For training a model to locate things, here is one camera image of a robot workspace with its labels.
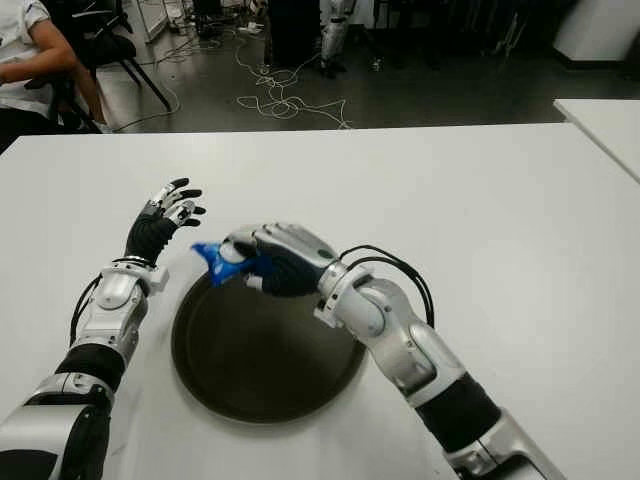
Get black chair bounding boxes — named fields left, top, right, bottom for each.
left=72, top=0, right=174, bottom=110
left=24, top=69, right=105, bottom=134

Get standing humanoid robot legs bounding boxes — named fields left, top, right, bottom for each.
left=319, top=0, right=359, bottom=79

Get white curved cabinet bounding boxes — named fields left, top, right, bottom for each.
left=552, top=0, right=640, bottom=69

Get seated person white shirt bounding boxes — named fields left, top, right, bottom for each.
left=0, top=0, right=109, bottom=151

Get round dark brown tray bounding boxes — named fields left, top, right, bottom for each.
left=170, top=272, right=369, bottom=425

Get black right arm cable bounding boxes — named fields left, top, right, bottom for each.
left=338, top=244, right=436, bottom=329

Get black cabinet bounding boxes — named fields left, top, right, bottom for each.
left=267, top=0, right=326, bottom=69

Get thick white floor cable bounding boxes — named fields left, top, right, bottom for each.
left=234, top=34, right=354, bottom=130

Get white panel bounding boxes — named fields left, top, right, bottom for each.
left=134, top=0, right=176, bottom=44

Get thin grey floor cable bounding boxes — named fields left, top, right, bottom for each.
left=107, top=42, right=201, bottom=132

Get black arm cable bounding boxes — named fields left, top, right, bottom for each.
left=338, top=244, right=436, bottom=329
left=69, top=277, right=104, bottom=341

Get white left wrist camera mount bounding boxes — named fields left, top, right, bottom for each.
left=144, top=266, right=169, bottom=291

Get blue Oreo packet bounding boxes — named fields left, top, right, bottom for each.
left=191, top=240, right=276, bottom=289

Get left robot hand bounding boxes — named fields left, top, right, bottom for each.
left=124, top=177, right=208, bottom=266

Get neighbouring white table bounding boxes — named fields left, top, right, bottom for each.
left=553, top=98, right=640, bottom=184

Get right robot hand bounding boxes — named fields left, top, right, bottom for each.
left=219, top=222, right=337, bottom=299

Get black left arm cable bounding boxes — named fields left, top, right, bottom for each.
left=69, top=277, right=104, bottom=341

